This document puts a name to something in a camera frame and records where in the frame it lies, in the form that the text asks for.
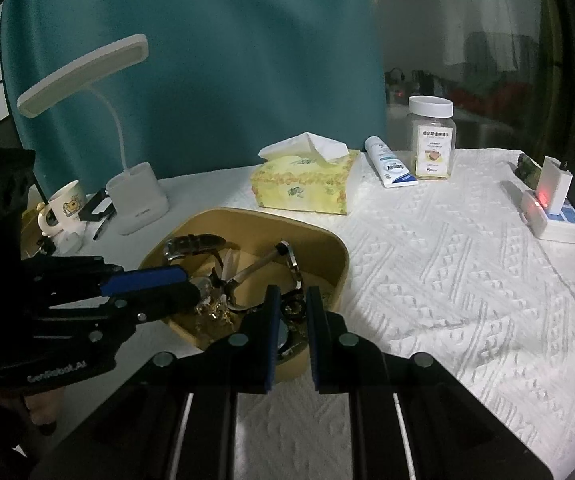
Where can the white blue tube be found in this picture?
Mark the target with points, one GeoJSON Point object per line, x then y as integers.
{"type": "Point", "coordinates": [390, 162]}

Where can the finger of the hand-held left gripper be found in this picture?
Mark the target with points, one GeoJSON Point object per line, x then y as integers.
{"type": "Point", "coordinates": [147, 280]}
{"type": "Point", "coordinates": [162, 302]}

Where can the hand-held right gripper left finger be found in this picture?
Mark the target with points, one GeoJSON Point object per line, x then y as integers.
{"type": "Point", "coordinates": [270, 345]}

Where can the person's left hand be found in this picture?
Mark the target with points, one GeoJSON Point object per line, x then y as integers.
{"type": "Point", "coordinates": [40, 410]}

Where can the black frame sunglasses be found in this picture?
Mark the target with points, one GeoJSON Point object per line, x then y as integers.
{"type": "Point", "coordinates": [260, 262]}

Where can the white power strip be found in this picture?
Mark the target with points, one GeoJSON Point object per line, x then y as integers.
{"type": "Point", "coordinates": [567, 222]}

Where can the clear jar white lid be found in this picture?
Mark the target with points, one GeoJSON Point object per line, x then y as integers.
{"type": "Point", "coordinates": [431, 145]}

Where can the yellow tissue pack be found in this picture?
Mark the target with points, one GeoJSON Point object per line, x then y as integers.
{"type": "Point", "coordinates": [302, 185]}

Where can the camouflage pouch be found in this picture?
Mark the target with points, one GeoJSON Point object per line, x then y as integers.
{"type": "Point", "coordinates": [527, 170]}

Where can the black pen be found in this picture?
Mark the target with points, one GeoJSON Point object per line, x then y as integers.
{"type": "Point", "coordinates": [102, 227]}

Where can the white charger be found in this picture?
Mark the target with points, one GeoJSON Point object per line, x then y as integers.
{"type": "Point", "coordinates": [555, 185]}

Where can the cartoon print mug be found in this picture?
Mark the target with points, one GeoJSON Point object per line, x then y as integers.
{"type": "Point", "coordinates": [65, 207]}

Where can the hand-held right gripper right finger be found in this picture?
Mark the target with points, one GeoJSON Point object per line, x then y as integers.
{"type": "Point", "coordinates": [317, 345]}

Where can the black folding clip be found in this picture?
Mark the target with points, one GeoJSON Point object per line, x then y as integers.
{"type": "Point", "coordinates": [95, 205]}

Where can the teal curtain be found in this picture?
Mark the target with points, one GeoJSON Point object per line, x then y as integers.
{"type": "Point", "coordinates": [217, 70]}

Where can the white desk lamp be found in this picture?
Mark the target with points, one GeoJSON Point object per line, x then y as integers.
{"type": "Point", "coordinates": [135, 200]}

